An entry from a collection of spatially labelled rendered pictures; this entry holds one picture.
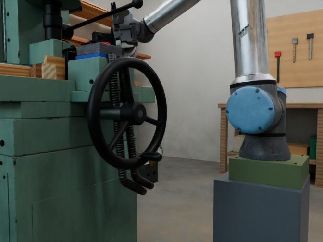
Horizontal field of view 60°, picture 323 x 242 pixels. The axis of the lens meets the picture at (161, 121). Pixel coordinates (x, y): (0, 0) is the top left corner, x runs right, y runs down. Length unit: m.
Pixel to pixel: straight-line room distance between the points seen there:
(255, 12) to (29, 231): 0.90
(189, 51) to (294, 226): 3.61
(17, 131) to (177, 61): 3.86
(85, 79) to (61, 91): 0.07
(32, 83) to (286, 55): 3.46
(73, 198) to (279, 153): 0.72
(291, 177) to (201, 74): 3.33
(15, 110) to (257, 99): 0.67
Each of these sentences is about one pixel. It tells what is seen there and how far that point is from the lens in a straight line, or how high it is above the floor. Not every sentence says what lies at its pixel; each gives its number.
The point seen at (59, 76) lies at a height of 0.92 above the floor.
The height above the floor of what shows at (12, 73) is 0.92.
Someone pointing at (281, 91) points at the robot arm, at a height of 0.88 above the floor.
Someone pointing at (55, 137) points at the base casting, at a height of 0.75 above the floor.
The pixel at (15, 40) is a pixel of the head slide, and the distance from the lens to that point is 1.06.
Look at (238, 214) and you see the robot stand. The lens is 1.11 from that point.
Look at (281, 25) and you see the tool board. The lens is 4.00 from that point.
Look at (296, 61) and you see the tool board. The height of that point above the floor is 1.36.
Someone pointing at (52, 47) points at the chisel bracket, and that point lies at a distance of 0.94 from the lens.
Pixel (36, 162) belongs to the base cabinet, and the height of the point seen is 0.69.
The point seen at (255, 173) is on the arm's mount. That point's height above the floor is 0.59.
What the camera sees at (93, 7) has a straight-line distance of 3.71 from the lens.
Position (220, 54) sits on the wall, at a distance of 4.17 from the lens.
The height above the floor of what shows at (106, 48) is 0.99.
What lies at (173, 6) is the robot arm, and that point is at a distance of 1.30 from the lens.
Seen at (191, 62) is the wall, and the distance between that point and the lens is 4.35.
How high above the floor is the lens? 0.83
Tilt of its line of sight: 3 degrees down
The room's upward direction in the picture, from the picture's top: straight up
